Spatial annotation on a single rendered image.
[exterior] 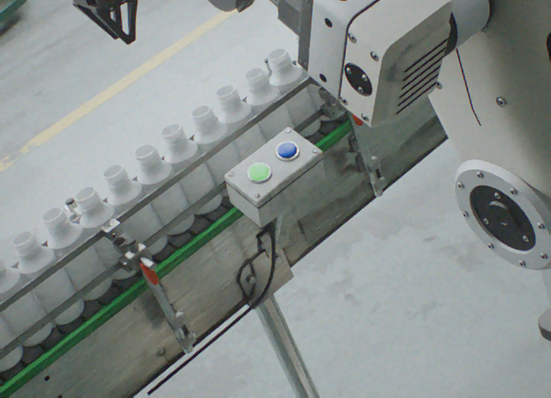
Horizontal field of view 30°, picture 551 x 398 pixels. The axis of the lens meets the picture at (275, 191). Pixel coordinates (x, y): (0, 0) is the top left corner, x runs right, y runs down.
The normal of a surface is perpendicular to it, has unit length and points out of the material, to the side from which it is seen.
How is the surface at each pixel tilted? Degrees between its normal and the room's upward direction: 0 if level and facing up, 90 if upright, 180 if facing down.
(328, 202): 90
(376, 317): 0
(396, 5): 30
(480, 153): 101
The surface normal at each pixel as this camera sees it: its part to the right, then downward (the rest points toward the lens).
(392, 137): 0.60, 0.29
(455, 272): -0.32, -0.77
